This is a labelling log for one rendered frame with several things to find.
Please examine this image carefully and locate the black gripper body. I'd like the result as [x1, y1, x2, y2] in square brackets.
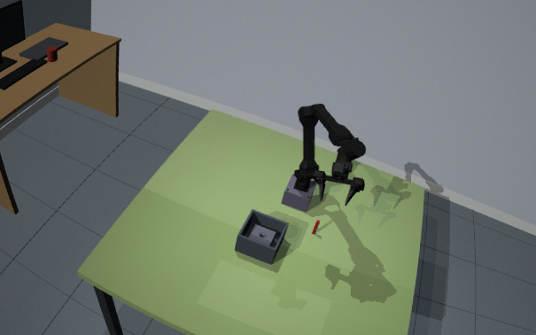
[313, 159, 365, 191]

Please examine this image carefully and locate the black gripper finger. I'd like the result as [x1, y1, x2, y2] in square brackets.
[345, 184, 360, 206]
[315, 178, 325, 200]

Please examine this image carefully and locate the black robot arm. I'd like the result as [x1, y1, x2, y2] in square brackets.
[294, 104, 366, 193]

